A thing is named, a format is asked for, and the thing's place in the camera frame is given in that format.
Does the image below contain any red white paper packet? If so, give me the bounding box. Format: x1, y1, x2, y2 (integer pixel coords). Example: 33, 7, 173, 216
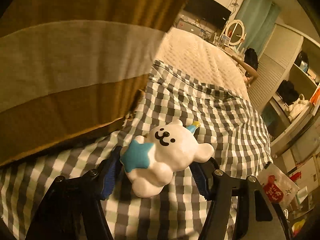
257, 161, 299, 210

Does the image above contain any black backpack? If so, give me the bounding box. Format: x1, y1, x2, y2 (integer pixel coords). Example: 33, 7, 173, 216
244, 48, 258, 70

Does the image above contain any black wall television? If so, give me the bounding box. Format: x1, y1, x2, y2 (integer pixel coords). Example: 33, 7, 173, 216
183, 0, 231, 30

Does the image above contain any brown cardboard box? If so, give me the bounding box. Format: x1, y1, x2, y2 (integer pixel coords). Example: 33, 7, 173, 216
1, 0, 187, 165

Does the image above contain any white oval vanity mirror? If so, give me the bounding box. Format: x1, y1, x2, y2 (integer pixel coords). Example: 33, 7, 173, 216
221, 20, 246, 46

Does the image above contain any wooden chair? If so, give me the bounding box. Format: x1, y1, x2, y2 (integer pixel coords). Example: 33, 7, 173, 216
231, 55, 259, 85

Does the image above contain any orange hanging cloth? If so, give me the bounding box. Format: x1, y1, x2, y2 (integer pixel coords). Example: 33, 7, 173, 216
309, 84, 320, 106

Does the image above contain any grey mini fridge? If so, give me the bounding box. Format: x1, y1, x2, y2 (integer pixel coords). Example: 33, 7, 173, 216
176, 18, 206, 37

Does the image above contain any cream quilted bed cover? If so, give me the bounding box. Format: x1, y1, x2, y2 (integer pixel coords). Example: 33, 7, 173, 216
156, 28, 249, 101

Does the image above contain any white bear star toy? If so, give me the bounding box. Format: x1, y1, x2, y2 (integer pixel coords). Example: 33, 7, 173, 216
120, 119, 214, 198

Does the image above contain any white open wardrobe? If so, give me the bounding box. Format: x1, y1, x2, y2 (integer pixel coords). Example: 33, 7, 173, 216
248, 24, 319, 161

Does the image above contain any light teal window curtain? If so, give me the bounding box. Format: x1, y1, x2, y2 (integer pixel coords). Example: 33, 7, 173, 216
235, 0, 281, 55

